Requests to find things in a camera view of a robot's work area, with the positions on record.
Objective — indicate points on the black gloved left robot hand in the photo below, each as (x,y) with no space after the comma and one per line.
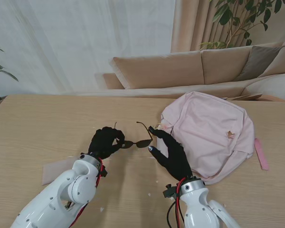
(104,142)

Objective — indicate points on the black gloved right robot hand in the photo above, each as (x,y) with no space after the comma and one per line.
(175,159)

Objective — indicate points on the dark brown sunglasses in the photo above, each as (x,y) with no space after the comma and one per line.
(142,143)

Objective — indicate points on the beige soft glasses pouch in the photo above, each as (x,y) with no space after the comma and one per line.
(52,171)

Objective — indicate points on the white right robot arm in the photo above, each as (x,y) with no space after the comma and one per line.
(194,202)

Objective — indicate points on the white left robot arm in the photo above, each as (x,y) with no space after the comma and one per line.
(69,183)

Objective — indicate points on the pale pink backpack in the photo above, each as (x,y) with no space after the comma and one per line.
(204,133)

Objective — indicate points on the beige sofa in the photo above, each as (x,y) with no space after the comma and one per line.
(161,71)

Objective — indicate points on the brown cardboard piece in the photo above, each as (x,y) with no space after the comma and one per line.
(247,97)

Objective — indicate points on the white sheer curtain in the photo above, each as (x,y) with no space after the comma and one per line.
(85,35)

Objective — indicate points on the white sofa cushion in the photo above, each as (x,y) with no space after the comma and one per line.
(273,85)

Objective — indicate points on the grey sofa cushion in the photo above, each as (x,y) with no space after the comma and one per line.
(256,61)

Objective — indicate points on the small green houseplant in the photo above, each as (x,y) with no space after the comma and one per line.
(0,66)

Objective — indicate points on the beige pleated curtain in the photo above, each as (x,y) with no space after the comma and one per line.
(194,28)

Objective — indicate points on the tall green leafy plant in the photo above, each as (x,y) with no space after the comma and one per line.
(224,16)

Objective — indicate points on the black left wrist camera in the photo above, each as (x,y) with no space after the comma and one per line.
(104,171)

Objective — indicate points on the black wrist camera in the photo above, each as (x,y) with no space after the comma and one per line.
(104,171)
(169,192)

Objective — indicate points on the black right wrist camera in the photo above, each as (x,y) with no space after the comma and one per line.
(169,192)

